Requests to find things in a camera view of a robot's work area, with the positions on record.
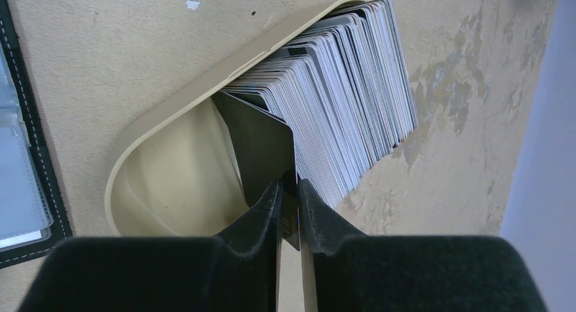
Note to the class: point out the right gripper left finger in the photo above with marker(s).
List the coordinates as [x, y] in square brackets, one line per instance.
[234, 270]

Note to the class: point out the beige plastic tray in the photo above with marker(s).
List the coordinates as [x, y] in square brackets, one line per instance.
[173, 171]

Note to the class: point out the stack of credit cards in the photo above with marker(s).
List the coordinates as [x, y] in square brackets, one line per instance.
[342, 87]

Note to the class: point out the dark credit card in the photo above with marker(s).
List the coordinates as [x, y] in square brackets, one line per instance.
[264, 151]

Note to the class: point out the black leather card holder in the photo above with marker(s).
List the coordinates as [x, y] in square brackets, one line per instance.
[33, 216]

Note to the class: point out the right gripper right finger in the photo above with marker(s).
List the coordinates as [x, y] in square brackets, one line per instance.
[345, 269]

